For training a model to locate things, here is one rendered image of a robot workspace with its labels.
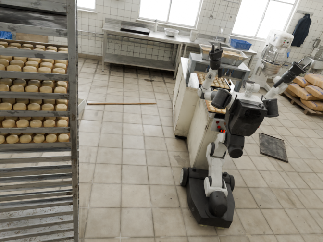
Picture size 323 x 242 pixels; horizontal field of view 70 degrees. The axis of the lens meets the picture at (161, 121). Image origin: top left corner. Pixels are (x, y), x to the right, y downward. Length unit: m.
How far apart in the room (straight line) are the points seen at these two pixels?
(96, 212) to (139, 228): 0.42
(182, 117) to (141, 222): 1.48
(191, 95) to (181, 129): 0.54
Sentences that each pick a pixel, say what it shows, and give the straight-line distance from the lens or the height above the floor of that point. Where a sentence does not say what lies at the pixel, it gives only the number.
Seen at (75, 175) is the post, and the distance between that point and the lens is 1.36.
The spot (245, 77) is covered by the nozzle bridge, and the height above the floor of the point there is 1.09.
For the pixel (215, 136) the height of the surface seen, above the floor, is 0.62.
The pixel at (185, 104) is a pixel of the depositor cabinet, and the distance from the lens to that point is 3.07.
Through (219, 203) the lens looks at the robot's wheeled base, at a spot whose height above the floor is 0.35.
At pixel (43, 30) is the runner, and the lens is 1.02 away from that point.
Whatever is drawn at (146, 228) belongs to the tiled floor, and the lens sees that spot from 2.32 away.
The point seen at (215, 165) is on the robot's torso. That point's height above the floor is 0.42.
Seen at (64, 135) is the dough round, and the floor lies 1.15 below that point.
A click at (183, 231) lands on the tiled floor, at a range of 2.38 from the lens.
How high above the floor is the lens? 1.92
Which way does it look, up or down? 31 degrees down
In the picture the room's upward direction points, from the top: 12 degrees clockwise
